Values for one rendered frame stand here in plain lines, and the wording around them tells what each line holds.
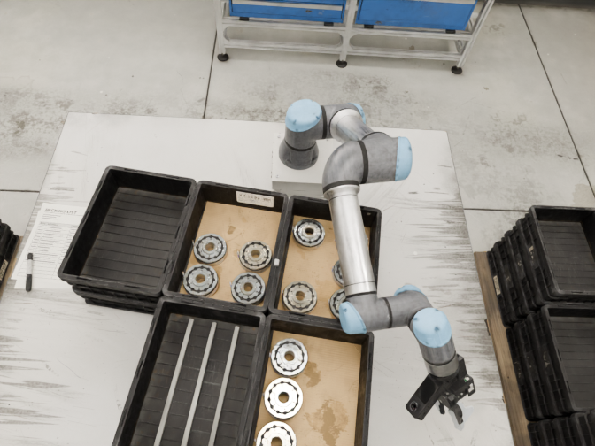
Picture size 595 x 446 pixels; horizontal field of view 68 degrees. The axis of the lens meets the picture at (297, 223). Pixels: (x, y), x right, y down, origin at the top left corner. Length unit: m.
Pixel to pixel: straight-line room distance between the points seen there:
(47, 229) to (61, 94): 1.63
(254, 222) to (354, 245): 0.50
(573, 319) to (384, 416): 1.06
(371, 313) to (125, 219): 0.88
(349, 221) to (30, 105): 2.54
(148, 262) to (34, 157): 1.65
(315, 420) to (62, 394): 0.74
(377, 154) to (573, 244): 1.30
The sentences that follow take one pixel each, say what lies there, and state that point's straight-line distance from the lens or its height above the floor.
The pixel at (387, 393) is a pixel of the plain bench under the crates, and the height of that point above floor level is 0.70.
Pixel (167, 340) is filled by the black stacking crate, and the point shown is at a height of 0.83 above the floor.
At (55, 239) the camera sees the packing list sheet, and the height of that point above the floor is 0.70.
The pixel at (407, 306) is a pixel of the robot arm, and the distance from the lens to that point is 1.07.
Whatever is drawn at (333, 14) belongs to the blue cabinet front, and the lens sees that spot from 3.08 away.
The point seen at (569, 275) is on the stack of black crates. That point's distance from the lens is 2.16.
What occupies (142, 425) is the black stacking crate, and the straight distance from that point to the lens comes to 1.32.
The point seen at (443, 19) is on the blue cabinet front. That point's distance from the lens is 3.22.
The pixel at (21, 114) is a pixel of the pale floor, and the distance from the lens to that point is 3.25.
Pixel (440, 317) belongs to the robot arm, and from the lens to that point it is 1.01.
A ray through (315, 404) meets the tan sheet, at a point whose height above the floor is 0.83.
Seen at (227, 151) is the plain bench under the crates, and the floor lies 0.70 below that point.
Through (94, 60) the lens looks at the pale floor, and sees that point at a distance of 3.44.
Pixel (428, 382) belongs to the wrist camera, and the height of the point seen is 1.04.
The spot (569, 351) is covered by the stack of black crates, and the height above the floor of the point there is 0.38.
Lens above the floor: 2.11
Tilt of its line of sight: 60 degrees down
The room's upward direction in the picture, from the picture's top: 7 degrees clockwise
